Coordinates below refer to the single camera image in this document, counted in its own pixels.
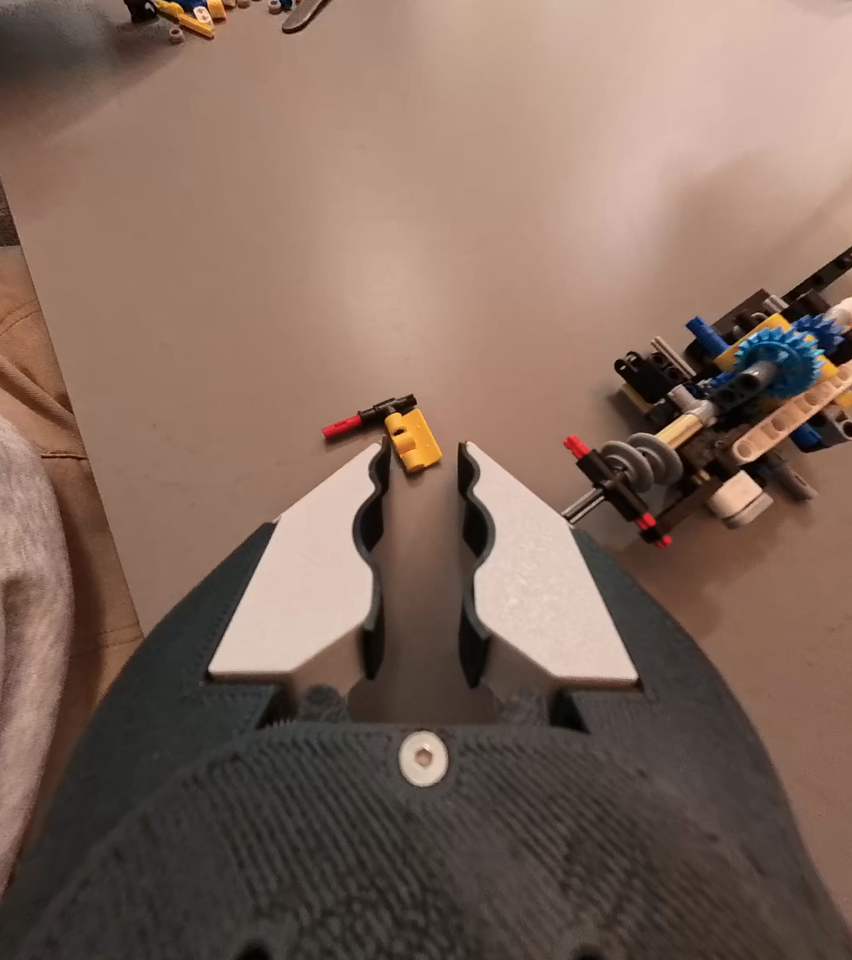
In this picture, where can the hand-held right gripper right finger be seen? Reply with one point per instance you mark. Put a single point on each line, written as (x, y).
(538, 592)

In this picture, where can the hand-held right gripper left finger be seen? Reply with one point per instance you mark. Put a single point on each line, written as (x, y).
(298, 585)

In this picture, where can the yellow lego connector piece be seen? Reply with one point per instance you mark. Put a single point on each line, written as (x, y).
(411, 441)

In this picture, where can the black and red lego pin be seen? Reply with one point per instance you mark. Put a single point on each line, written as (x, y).
(379, 412)

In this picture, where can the partly built lego vehicle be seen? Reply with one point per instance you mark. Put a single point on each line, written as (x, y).
(771, 361)

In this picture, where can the grey flat lego tool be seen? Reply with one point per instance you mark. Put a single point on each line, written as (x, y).
(304, 15)

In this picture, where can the pile of loose lego pieces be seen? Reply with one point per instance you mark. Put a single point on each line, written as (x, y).
(189, 16)

